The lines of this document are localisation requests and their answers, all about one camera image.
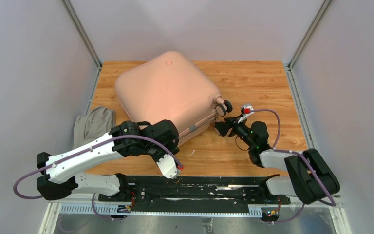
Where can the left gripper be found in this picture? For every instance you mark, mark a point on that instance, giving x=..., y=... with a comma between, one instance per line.
x=173, y=146

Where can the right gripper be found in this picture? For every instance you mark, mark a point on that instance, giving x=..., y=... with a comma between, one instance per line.
x=224, y=127

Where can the pink hard-shell suitcase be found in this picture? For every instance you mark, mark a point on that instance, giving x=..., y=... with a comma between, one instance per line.
x=171, y=87

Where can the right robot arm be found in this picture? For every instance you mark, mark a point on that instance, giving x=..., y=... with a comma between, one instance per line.
x=309, y=178

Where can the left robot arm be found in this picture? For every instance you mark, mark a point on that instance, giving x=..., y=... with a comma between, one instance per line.
x=65, y=174

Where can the grey cloth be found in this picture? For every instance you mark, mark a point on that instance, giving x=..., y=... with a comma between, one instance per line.
x=93, y=125

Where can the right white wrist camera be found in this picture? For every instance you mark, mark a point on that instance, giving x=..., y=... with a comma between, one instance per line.
x=246, y=111

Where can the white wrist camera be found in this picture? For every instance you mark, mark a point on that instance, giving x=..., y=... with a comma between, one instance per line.
x=168, y=167
x=246, y=111

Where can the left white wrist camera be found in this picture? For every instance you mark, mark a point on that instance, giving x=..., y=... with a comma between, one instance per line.
x=168, y=167

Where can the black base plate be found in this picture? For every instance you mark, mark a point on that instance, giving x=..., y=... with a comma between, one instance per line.
x=187, y=196

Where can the aluminium frame rail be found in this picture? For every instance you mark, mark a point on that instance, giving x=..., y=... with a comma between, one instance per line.
x=62, y=218

